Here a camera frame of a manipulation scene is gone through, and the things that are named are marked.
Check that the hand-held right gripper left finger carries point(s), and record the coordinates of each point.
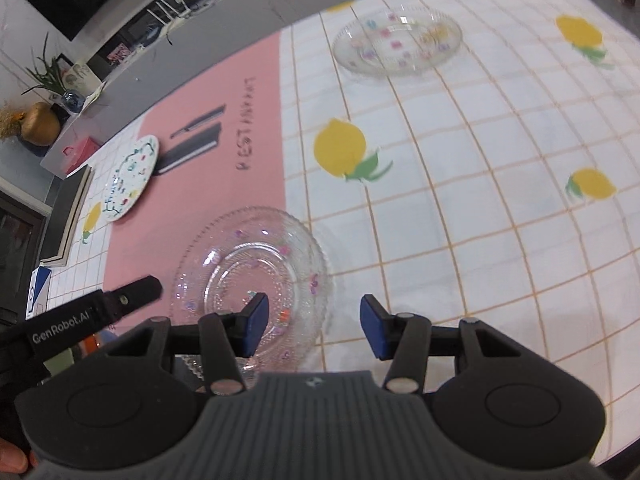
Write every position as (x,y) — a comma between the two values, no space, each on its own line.
(256,322)

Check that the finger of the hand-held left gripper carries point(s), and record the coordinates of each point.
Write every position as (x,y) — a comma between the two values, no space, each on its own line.
(132,297)

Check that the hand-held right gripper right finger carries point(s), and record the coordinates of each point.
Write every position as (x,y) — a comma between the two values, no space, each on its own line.
(375,327)

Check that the floral clear glass plate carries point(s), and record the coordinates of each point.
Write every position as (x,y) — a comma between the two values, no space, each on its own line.
(400,45)
(260,250)

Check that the white patterned plate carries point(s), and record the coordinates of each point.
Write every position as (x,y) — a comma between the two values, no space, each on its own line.
(130,180)

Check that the person's left hand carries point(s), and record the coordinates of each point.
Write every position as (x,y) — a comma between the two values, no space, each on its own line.
(12,456)

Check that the white and blue box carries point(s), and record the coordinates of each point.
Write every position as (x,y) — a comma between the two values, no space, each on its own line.
(40,285)

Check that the pink printed placemat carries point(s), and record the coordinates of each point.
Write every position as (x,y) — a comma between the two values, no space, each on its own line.
(165,230)

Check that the dark thin book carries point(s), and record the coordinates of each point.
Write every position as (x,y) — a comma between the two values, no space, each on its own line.
(64,252)

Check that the dark cabinet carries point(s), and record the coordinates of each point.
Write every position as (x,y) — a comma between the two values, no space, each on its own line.
(17,240)

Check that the black notebook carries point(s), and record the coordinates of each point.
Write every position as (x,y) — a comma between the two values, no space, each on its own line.
(70,205)

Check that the pink storage box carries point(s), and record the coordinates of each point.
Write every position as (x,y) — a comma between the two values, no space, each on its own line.
(80,152)

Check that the lemon print checked tablecloth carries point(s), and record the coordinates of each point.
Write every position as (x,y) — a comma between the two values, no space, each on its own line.
(475,210)

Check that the gold vase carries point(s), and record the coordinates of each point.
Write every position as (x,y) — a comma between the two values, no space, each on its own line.
(42,122)

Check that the green plant in blue vase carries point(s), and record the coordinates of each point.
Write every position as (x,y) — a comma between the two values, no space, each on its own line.
(74,100)

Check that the dried flower bunch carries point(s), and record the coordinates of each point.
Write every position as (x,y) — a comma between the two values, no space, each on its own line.
(10,122)

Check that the white illustrated card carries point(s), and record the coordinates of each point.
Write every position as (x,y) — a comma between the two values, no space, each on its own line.
(82,77)

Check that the white marble TV console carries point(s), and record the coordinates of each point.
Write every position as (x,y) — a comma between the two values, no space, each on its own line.
(165,70)

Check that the pink picture card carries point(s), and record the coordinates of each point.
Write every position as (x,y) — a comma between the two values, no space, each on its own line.
(119,52)

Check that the black television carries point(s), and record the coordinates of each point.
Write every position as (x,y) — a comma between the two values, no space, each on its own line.
(75,0)

